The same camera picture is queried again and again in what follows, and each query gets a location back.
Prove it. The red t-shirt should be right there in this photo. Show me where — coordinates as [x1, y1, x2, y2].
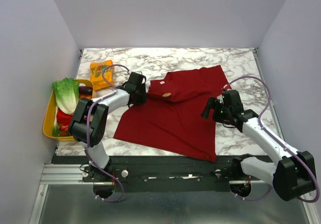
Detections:
[114, 65, 228, 162]

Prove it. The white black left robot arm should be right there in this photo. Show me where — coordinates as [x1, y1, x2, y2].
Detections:
[68, 72, 146, 181]

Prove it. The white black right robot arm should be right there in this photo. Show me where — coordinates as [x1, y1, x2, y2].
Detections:
[201, 90, 320, 203]

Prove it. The orange snack packet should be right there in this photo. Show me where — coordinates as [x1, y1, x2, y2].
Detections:
[90, 60, 114, 91]

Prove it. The toy orange pumpkin piece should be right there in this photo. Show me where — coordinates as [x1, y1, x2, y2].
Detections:
[79, 95, 92, 99]

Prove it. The toy purple eggplant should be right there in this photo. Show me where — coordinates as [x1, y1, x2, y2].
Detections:
[79, 86, 93, 95]

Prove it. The toy green lettuce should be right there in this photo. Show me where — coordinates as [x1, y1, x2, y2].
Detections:
[52, 78, 79, 115]

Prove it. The toy red bell pepper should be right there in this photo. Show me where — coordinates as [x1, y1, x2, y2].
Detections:
[56, 109, 73, 125]

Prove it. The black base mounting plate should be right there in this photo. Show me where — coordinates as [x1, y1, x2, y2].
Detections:
[52, 156, 260, 197]

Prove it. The toy green onion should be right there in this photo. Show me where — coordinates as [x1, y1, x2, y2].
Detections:
[52, 124, 69, 137]

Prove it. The yellow plastic basket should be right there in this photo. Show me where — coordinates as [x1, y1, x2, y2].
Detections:
[43, 79, 96, 141]

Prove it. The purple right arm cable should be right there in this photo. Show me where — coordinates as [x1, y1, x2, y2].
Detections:
[222, 75, 320, 203]

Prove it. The aluminium frame rail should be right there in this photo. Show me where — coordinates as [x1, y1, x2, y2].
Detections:
[29, 161, 321, 224]

